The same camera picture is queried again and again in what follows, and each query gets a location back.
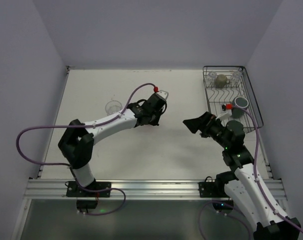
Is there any dark teal mug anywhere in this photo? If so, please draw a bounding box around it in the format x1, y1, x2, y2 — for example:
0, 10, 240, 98
231, 96, 249, 119

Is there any clear faceted glass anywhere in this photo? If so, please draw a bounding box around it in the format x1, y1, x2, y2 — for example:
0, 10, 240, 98
105, 100, 123, 116

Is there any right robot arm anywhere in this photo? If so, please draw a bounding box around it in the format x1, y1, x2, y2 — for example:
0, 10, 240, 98
183, 111, 301, 240

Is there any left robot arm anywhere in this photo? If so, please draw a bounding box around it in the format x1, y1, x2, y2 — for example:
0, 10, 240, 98
58, 90, 169, 189

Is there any olive green mug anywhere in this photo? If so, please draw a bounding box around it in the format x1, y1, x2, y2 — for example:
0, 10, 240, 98
214, 74, 230, 89

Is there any clear glass back left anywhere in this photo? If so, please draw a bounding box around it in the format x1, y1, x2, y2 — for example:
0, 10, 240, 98
204, 71, 218, 88

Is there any clear glass back right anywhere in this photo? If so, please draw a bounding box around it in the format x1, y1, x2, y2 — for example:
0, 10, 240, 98
230, 70, 243, 85

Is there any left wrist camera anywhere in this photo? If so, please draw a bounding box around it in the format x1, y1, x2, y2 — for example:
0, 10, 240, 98
157, 90, 169, 100

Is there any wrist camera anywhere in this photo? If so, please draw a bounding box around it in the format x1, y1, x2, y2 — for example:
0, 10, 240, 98
157, 90, 169, 100
217, 103, 233, 121

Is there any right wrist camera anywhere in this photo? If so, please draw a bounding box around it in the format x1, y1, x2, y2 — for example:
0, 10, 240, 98
217, 103, 233, 121

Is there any black wire dish rack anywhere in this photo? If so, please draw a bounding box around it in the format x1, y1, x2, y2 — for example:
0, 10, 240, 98
202, 65, 264, 129

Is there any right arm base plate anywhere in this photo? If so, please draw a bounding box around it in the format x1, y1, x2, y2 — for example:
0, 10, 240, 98
198, 176, 228, 198

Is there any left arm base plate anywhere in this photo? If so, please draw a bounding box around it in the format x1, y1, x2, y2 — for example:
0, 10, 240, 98
65, 181, 112, 198

